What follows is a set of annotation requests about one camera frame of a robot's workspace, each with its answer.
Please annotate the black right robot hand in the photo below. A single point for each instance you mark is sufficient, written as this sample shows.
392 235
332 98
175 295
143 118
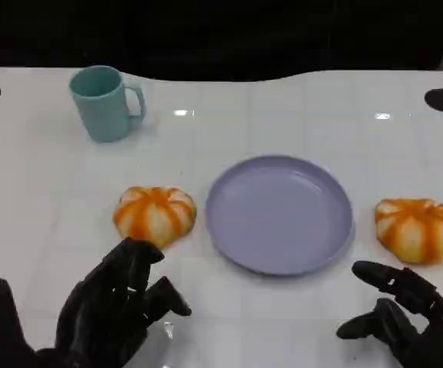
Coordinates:
436 329

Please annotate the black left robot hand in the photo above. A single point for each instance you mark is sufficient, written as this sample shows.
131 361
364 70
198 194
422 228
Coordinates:
102 306

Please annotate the orange and white bread roll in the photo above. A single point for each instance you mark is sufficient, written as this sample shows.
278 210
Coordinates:
417 230
154 216

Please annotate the pale green mug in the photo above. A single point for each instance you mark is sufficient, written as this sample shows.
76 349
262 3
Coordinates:
102 115

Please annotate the lilac plate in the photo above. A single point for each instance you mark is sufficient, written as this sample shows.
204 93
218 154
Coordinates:
279 218

